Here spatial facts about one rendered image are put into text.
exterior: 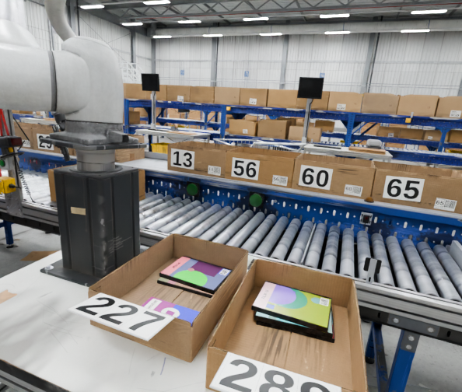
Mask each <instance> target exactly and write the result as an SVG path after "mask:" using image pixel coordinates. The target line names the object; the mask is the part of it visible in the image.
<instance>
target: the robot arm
mask: <svg viewBox="0 0 462 392"><path fill-rule="evenodd" d="M65 3H66V0H44V6H45V9H46V13H47V17H48V19H49V21H50V23H51V25H52V27H53V28H54V30H55V32H56V33H57V34H58V36H59V37H60V38H61V39H62V40H63V41H64V42H63V43H62V44H61V51H49V50H44V49H41V48H40V46H39V44H38V43H37V41H36V39H35V38H34V36H33V35H32V34H31V33H30V32H29V31H28V30H27V29H26V18H25V12H24V5H23V0H0V109H6V110H22V111H50V112H51V114H52V115H54V119H55V121H56V123H57V124H58V125H54V126H52V128H53V131H54V133H50V134H49V137H50V138H51V139H57V140H62V141H67V142H75V143H80V144H83V145H106V144H138V139H137V138H133V137H131V136H128V135H127V134H125V133H124V130H123V113H124V87H123V79H122V74H121V69H120V65H119V63H118V60H117V57H116V55H115V53H114V52H113V51H112V50H111V48H110V46H109V45H108V44H106V43H104V42H103V41H100V40H97V39H93V38H90V37H82V36H76V35H75V34H74V32H73V31H72V29H71V27H70V26H69V24H68V22H67V20H66V18H65ZM59 129H60V130H61V131H60V132H59Z"/></svg>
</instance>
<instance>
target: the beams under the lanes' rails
mask: <svg viewBox="0 0 462 392"><path fill-rule="evenodd" d="M0 218H1V219H7V220H9V221H13V222H17V223H21V224H24V225H27V226H32V227H35V228H38V229H43V230H47V231H50V232H53V233H58V234H60V230H59V226H54V225H51V224H47V223H44V222H39V221H36V220H32V219H27V218H24V217H23V218H20V217H17V216H14V215H9V214H7V213H6V212H0ZM299 233H300V232H298V231H297V233H296V235H295V238H294V240H297V237H298V235H299ZM327 238H328V237H324V242H323V247H325V246H326V245H327ZM341 247H342V240H339V242H338V250H341ZM369 249H370V256H372V257H374V255H373V246H369ZM386 252H387V258H388V260H390V255H389V251H388V249H386ZM354 253H358V250H357V243H354ZM359 316H361V317H366V318H369V319H372V320H377V321H380V322H384V323H386V324H391V325H394V326H397V327H402V328H405V329H408V330H411V331H417V332H419V333H423V334H427V335H431V336H434V337H438V338H443V339H446V340H449V341H455V342H457V343H461V344H462V332H461V331H455V330H453V329H449V328H446V327H440V326H437V325H435V324H429V323H426V322H422V321H419V320H414V319H411V318H407V317H403V316H399V315H396V314H392V313H387V312H384V311H381V310H375V309H372V308H369V307H366V306H360V305H359Z"/></svg>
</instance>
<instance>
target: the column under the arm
mask: <svg viewBox="0 0 462 392"><path fill-rule="evenodd" d="M54 185H55V194H56V202H57V210H58V225H59V230H60V234H61V236H60V241H61V255H62V259H60V260H58V261H55V262H54V263H52V264H49V265H48V266H46V267H44V268H41V269H40V272H41V273H44V274H47V275H51V276H54V277H56V278H61V279H64V280H66V281H69V282H74V283H76V284H79V285H84V286H86V287H90V286H91V285H93V284H94V283H96V282H98V281H99V280H100V279H102V278H103V277H105V276H106V275H108V274H110V273H111V272H112V271H114V270H115V269H117V268H119V267H120V266H121V265H123V264H125V263H126V262H128V261H129V260H131V259H132V258H133V257H136V256H137V255H139V254H140V253H141V252H143V251H144V250H143V249H140V239H139V237H140V211H139V173H138V167H134V166H124V165H118V164H115V170H109V171H98V172H91V171H81V170H77V165H74V166H67V167H62V168H57V169H54Z"/></svg>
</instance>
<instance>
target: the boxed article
mask: <svg viewBox="0 0 462 392"><path fill-rule="evenodd" d="M141 306H143V307H145V308H148V309H151V310H155V311H158V312H160V313H164V314H167V315H170V316H172V317H177V318H180V319H182V320H186V321H190V322H191V326H192V321H193V320H194V319H195V317H196V316H197V315H198V314H199V313H200V312H198V311H196V310H192V309H189V308H186V307H183V306H179V305H177V304H174V303H169V302H167V301H164V300H161V299H157V298H155V297H152V296H151V297H150V298H149V299H148V300H147V301H146V302H145V303H143V304H142V305H141Z"/></svg>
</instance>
